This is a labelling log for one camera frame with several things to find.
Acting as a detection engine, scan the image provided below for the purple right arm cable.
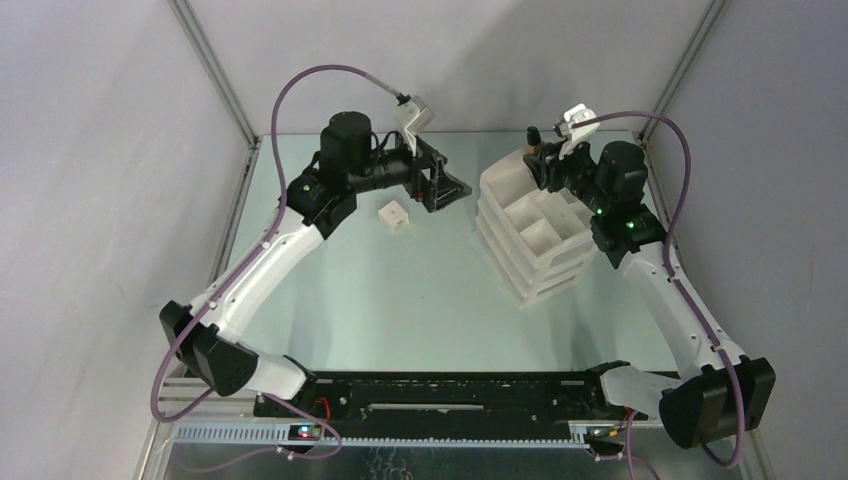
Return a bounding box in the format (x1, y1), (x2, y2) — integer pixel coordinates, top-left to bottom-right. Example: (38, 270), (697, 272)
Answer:
(563, 110), (747, 480)

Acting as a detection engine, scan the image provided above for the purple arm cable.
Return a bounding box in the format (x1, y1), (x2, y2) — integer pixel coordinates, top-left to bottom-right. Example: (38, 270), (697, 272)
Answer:
(148, 64), (409, 462)
(563, 110), (747, 480)

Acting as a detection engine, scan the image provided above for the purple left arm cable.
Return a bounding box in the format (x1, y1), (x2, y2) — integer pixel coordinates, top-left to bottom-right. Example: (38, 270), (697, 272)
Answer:
(148, 64), (409, 462)

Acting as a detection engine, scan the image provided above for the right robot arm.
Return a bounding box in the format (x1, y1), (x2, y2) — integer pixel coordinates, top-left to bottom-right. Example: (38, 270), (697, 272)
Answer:
(523, 141), (776, 449)

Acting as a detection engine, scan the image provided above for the aluminium frame rail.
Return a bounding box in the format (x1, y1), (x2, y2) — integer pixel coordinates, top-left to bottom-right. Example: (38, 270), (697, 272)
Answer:
(167, 0), (259, 149)

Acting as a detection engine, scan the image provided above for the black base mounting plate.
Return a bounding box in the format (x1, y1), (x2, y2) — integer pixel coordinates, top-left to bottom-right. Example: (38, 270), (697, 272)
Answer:
(291, 370), (627, 443)

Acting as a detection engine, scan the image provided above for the white cosmetic box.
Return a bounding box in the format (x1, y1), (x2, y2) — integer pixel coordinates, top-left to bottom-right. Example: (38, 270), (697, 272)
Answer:
(377, 200), (410, 234)

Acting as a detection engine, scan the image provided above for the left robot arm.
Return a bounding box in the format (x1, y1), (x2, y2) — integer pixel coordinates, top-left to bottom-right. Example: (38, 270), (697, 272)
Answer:
(159, 103), (471, 417)

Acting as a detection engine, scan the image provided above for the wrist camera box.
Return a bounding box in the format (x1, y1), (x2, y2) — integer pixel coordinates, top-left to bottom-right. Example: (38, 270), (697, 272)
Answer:
(392, 94), (435, 157)
(554, 103), (600, 160)

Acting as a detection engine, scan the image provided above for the white plastic drawer organizer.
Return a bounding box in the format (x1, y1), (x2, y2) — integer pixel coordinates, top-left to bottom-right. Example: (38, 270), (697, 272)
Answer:
(475, 148), (598, 308)

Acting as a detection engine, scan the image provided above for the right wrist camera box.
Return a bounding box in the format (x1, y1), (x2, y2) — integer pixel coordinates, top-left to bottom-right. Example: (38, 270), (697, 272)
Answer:
(554, 103), (600, 160)

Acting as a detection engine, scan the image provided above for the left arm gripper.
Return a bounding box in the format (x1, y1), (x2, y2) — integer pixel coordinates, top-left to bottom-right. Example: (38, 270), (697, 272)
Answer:
(349, 128), (471, 212)

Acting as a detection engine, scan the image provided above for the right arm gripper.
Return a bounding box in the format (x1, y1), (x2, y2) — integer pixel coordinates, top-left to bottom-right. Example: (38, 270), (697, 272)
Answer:
(521, 134), (609, 215)

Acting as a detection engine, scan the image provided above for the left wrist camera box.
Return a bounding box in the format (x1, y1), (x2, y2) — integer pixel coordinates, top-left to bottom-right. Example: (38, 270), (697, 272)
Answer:
(392, 94), (435, 157)

